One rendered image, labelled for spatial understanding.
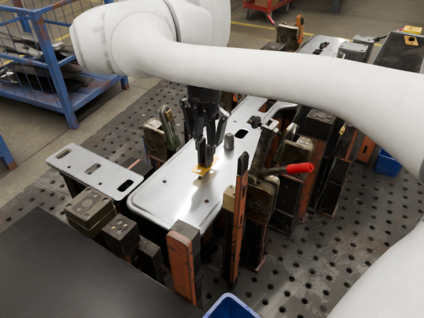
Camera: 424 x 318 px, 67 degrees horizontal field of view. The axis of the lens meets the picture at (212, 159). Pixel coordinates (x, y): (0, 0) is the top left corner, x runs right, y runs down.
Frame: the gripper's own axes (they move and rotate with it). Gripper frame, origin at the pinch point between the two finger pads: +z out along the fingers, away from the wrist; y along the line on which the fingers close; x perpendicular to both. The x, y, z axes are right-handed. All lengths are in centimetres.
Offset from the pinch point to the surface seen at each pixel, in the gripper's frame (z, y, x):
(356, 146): 4.7, 31.9, 29.6
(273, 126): -14.8, 17.1, -0.6
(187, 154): 6.6, -8.4, 3.1
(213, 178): 6.6, 3.2, -1.2
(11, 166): 103, -178, 16
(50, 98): 90, -214, 81
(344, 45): -5, 14, 78
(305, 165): -8.0, 25.2, -0.6
